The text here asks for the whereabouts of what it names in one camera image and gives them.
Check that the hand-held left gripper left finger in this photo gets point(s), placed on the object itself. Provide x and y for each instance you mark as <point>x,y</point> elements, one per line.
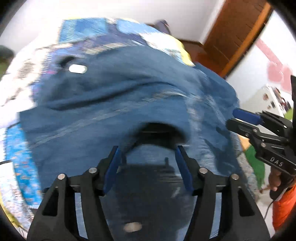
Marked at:
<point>113,166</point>

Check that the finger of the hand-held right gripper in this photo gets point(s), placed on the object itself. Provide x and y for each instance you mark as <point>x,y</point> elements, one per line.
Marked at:
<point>245,115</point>
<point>239,127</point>

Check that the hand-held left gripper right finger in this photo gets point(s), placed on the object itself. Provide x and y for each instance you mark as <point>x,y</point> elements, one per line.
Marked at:
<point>183,166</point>

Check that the blue denim jeans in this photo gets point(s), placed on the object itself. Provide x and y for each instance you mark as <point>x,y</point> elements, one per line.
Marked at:
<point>115,92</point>

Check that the person's right forearm orange sleeve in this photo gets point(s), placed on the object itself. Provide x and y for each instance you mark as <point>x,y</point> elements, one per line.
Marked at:
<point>285,208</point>

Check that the person's right hand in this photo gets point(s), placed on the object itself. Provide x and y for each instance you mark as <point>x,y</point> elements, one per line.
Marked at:
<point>274,180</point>

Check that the green cloth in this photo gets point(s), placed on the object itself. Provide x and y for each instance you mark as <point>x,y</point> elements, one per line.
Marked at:
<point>256,166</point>

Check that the white cabinet with stickers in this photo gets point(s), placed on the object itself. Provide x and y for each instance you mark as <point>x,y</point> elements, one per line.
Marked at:
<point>261,97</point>

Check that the brown wooden door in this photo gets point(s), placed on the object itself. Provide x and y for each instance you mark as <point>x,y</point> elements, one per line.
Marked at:
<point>231,34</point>

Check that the patchwork printed blanket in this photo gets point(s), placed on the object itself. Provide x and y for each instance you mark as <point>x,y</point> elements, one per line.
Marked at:
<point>20,162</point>

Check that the dark purple object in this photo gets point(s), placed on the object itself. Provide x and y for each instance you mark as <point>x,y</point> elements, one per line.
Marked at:
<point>163,26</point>

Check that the pink wall decoration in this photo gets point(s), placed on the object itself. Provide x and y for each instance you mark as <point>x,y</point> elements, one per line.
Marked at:
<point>277,69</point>

